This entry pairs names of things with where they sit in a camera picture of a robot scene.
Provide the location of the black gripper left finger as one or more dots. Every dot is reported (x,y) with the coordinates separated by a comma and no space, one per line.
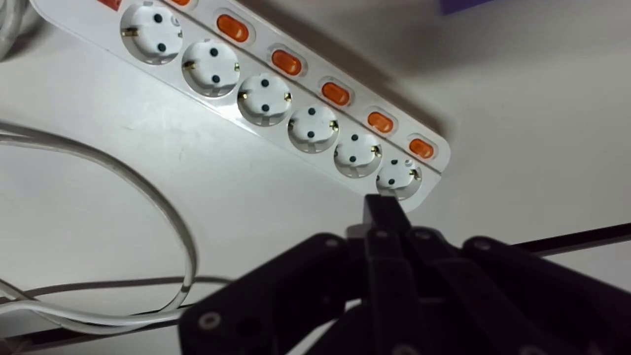
(289,297)

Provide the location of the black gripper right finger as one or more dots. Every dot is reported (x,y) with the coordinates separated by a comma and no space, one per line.
(500,302)

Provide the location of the white power strip orange switches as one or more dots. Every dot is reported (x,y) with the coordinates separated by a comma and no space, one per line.
(218,46)

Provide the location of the purple mat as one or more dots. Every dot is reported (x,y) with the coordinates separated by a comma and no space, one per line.
(464,5)

